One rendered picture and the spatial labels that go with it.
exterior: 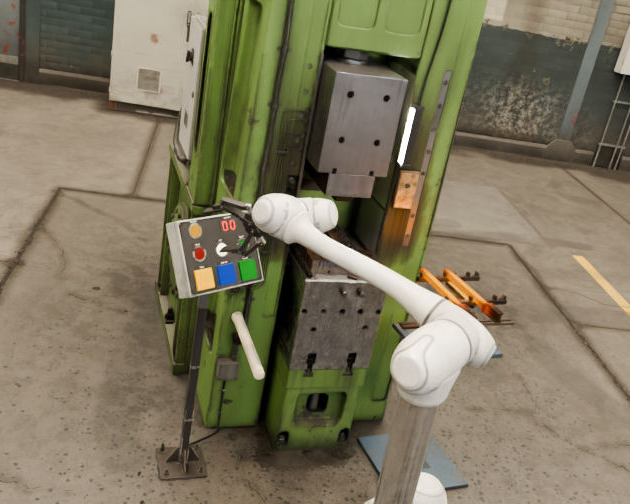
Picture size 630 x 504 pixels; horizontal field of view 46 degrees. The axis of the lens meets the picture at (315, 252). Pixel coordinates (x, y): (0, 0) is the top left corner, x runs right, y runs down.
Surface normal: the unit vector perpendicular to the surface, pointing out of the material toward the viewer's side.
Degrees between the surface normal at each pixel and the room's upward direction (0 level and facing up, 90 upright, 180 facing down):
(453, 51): 90
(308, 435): 90
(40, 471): 0
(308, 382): 90
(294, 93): 90
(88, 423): 0
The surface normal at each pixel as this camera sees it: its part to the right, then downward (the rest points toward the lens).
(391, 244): 0.29, 0.44
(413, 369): -0.60, 0.14
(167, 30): 0.07, 0.42
